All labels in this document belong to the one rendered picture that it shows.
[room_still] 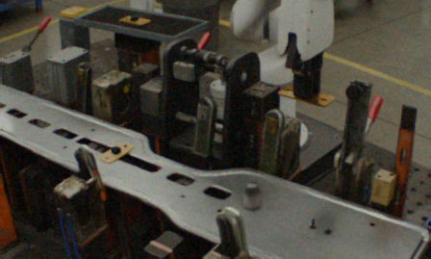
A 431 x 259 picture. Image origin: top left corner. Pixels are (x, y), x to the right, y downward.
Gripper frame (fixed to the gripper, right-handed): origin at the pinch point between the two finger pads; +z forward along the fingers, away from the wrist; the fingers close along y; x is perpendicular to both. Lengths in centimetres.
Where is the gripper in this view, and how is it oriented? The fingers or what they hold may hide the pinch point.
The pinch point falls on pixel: (307, 82)
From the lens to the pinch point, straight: 98.7
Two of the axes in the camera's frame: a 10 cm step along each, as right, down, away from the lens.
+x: 8.4, 2.7, -4.6
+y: -5.4, 4.3, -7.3
